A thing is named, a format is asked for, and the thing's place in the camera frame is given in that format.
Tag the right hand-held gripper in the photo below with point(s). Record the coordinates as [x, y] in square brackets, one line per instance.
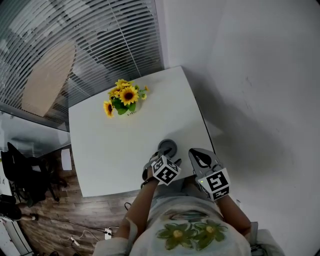
[215, 183]

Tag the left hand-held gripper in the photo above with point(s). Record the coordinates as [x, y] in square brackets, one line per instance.
[166, 171]

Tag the grey tape roll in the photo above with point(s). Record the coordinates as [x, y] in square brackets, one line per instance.
[168, 144]

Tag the person's left forearm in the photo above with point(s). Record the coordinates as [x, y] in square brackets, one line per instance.
[140, 207]

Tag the person's right forearm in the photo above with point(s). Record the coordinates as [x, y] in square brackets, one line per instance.
[235, 215]

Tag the black wrist band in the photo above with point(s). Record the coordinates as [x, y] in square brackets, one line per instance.
[147, 181]

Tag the person's blue jeans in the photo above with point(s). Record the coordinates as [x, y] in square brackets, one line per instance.
[172, 190]

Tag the white table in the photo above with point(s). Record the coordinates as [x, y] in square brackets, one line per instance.
[125, 150]

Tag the person's flower print shirt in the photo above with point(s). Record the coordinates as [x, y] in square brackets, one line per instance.
[190, 230]

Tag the sunflower bouquet in white pot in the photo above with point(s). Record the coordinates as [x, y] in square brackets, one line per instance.
[126, 96]

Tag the white power strip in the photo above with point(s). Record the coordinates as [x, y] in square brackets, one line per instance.
[108, 233]

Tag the grey chair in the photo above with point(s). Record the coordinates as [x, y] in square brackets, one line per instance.
[266, 240]

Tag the white paper sheet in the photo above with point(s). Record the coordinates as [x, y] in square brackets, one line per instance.
[66, 159]

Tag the small white power adapter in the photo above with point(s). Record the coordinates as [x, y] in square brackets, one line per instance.
[73, 240]

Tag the beige wooden round table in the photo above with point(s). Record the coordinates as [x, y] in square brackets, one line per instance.
[47, 82]

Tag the black office chair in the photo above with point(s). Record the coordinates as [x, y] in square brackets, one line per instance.
[25, 172]

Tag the window with slatted blinds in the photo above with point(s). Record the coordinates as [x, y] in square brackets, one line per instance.
[87, 37]

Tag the white wall plug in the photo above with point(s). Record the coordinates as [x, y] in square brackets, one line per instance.
[238, 203]

